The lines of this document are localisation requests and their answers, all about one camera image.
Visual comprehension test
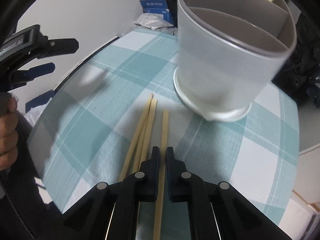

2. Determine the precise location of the person left hand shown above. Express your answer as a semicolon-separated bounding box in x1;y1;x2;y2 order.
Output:
0;97;18;171

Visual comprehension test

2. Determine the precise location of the teal plaid table cloth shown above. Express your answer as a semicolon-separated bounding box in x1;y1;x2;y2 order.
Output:
28;28;299;224

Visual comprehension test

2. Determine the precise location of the white plastic mailer bag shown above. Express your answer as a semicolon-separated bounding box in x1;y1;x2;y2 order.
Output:
135;13;173;30

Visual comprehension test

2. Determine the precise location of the blue cardboard box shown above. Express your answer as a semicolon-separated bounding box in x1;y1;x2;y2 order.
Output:
140;0;175;25

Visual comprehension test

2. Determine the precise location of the black hanging jacket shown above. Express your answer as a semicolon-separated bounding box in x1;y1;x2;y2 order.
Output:
272;14;319;106

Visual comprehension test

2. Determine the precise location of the white utensil holder cup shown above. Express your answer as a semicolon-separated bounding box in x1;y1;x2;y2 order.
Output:
174;0;297;121

